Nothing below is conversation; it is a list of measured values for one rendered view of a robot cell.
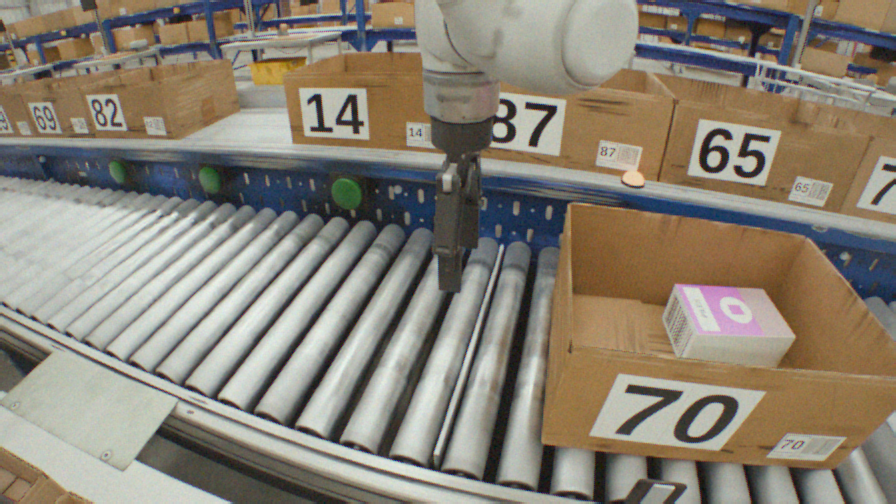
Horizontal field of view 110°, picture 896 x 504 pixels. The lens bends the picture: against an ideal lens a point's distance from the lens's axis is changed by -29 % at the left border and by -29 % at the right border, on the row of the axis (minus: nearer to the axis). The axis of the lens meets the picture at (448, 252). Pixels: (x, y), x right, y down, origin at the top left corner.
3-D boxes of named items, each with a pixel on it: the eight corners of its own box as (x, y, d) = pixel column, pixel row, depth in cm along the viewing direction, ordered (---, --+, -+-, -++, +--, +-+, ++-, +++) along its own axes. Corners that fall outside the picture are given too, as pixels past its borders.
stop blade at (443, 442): (435, 486, 51) (433, 453, 46) (497, 281, 88) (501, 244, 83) (439, 487, 51) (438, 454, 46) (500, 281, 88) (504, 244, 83)
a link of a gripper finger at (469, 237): (458, 206, 63) (459, 204, 63) (458, 246, 67) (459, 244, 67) (478, 208, 62) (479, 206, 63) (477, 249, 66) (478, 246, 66)
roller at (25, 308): (15, 326, 66) (4, 308, 63) (178, 207, 107) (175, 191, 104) (28, 334, 65) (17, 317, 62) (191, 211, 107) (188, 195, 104)
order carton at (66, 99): (38, 139, 118) (19, 94, 108) (102, 113, 141) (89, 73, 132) (95, 140, 109) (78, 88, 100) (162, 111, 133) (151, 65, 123)
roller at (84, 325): (67, 353, 62) (52, 333, 59) (230, 216, 103) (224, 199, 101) (80, 359, 60) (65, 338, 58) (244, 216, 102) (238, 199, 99)
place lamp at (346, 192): (332, 208, 89) (328, 179, 85) (335, 206, 90) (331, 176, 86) (361, 212, 88) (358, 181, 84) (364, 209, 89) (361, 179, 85)
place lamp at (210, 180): (201, 193, 98) (194, 168, 94) (205, 191, 99) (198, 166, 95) (221, 195, 96) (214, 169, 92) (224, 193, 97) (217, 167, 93)
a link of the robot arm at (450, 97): (411, 72, 44) (412, 124, 47) (494, 76, 42) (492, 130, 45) (435, 60, 51) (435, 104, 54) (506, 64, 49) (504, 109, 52)
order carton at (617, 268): (539, 444, 47) (567, 347, 37) (551, 291, 70) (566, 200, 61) (838, 470, 39) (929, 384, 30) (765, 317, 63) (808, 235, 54)
